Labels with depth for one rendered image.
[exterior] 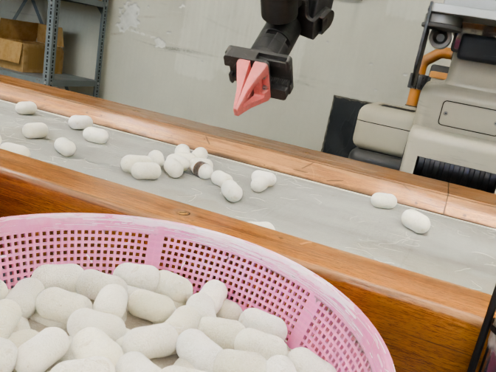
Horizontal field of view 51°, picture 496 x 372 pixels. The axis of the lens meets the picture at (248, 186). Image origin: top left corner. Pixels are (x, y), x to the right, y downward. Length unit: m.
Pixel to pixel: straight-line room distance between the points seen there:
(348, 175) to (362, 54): 1.92
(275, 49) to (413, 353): 0.54
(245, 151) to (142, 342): 0.51
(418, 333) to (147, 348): 0.18
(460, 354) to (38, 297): 0.26
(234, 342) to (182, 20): 2.70
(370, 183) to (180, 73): 2.29
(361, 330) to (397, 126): 1.17
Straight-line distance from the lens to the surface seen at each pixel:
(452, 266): 0.53
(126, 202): 0.43
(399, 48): 2.61
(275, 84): 0.80
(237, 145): 0.78
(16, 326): 0.33
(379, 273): 0.39
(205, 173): 0.62
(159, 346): 0.30
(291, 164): 0.75
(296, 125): 2.70
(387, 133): 1.45
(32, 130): 0.72
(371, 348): 0.29
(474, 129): 1.19
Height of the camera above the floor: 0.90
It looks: 15 degrees down
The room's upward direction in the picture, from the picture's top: 11 degrees clockwise
